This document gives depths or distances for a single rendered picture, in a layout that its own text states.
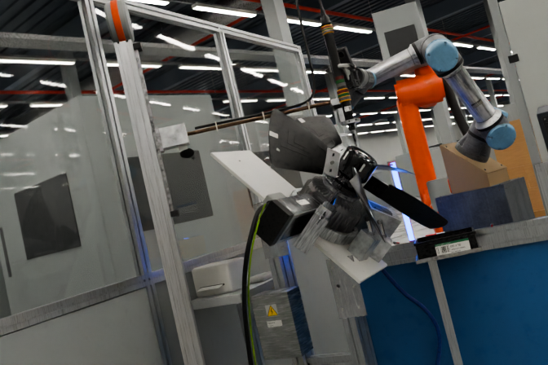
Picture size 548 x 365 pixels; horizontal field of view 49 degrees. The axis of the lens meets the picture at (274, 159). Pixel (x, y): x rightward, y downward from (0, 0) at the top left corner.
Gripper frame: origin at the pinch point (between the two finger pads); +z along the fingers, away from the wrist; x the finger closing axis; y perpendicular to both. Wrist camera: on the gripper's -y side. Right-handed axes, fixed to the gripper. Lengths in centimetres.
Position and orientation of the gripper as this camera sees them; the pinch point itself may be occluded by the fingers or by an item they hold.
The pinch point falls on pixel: (333, 67)
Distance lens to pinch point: 216.8
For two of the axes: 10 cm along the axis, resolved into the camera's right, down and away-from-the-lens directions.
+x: -8.4, 2.4, 4.8
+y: 2.3, 9.7, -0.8
